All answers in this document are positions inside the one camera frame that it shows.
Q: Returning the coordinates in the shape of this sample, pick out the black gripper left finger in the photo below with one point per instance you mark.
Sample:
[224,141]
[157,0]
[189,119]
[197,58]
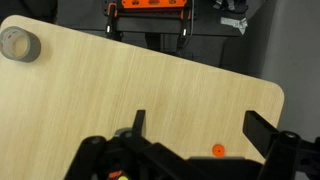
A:
[139,125]

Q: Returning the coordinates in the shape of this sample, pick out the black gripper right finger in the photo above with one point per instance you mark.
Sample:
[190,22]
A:
[259,132]

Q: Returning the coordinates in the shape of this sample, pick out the orange black tripod clamp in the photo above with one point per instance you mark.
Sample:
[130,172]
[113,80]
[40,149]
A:
[154,9]

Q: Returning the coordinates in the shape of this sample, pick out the grey duct tape roll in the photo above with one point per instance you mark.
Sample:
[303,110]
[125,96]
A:
[19,44]

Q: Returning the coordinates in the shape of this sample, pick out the orange disc with hole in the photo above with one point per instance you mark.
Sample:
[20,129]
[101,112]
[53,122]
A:
[218,150]

